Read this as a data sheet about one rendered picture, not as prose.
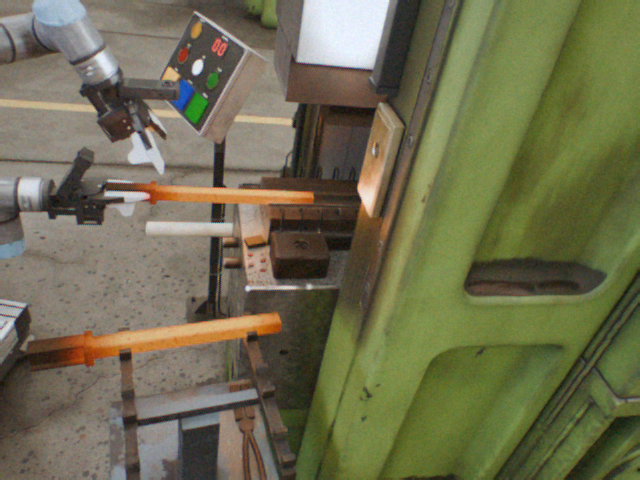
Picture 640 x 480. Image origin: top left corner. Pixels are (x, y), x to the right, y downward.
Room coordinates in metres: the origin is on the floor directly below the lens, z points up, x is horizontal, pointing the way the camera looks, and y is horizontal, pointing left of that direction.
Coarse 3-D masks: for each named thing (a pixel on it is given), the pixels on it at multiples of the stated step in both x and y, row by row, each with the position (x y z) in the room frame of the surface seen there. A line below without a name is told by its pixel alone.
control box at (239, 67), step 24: (192, 24) 1.64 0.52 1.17; (216, 24) 1.69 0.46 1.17; (192, 48) 1.57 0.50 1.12; (240, 48) 1.44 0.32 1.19; (192, 72) 1.51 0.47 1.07; (216, 72) 1.44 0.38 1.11; (240, 72) 1.41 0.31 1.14; (192, 96) 1.45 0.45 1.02; (216, 96) 1.39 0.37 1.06; (240, 96) 1.42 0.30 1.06; (216, 120) 1.37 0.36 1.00
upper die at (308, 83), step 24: (288, 48) 0.99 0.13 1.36; (288, 72) 0.96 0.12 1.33; (312, 72) 0.97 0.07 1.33; (336, 72) 0.98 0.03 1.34; (360, 72) 1.00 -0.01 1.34; (288, 96) 0.96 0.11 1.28; (312, 96) 0.97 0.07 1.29; (336, 96) 0.99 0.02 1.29; (360, 96) 1.00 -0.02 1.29; (384, 96) 1.02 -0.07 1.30
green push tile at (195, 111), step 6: (198, 96) 1.42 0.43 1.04; (192, 102) 1.42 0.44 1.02; (198, 102) 1.40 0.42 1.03; (204, 102) 1.39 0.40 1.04; (192, 108) 1.40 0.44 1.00; (198, 108) 1.39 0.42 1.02; (204, 108) 1.38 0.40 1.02; (186, 114) 1.40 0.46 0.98; (192, 114) 1.39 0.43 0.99; (198, 114) 1.37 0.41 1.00; (192, 120) 1.37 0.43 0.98; (198, 120) 1.36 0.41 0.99
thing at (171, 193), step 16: (144, 192) 0.93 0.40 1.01; (160, 192) 0.94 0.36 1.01; (176, 192) 0.95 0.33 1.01; (192, 192) 0.97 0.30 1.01; (208, 192) 0.98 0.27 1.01; (224, 192) 0.99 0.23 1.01; (240, 192) 1.01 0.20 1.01; (256, 192) 1.02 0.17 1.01; (272, 192) 1.04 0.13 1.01; (288, 192) 1.05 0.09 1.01; (304, 192) 1.07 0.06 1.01
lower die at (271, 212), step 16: (320, 192) 1.10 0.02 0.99; (336, 192) 1.12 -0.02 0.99; (352, 192) 1.14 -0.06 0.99; (272, 208) 1.00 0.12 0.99; (288, 208) 1.01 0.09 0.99; (304, 208) 1.02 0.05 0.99; (336, 208) 1.05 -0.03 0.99; (352, 208) 1.06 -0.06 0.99; (272, 224) 0.96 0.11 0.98; (288, 224) 0.97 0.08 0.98; (304, 224) 0.98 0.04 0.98; (336, 224) 1.00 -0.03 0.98; (352, 224) 1.02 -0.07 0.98
